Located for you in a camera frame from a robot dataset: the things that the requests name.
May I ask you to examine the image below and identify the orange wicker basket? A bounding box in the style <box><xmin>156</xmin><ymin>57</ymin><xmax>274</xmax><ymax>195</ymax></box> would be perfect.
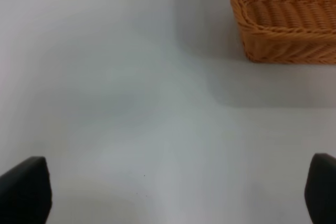
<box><xmin>230</xmin><ymin>0</ymin><xmax>335</xmax><ymax>64</ymax></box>

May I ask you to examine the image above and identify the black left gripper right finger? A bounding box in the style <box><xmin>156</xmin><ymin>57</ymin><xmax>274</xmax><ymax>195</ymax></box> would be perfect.
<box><xmin>304</xmin><ymin>153</ymin><xmax>335</xmax><ymax>224</ymax></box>

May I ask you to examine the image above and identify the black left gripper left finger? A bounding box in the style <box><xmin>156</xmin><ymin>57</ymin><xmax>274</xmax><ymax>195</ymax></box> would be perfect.
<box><xmin>1</xmin><ymin>156</ymin><xmax>53</xmax><ymax>224</ymax></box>

